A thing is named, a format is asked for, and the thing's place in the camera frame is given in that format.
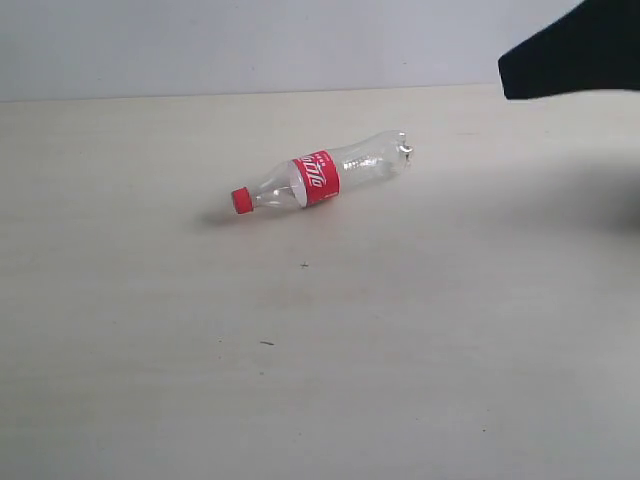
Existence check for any clear cola bottle red label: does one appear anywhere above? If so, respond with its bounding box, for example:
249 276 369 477
231 130 414 215

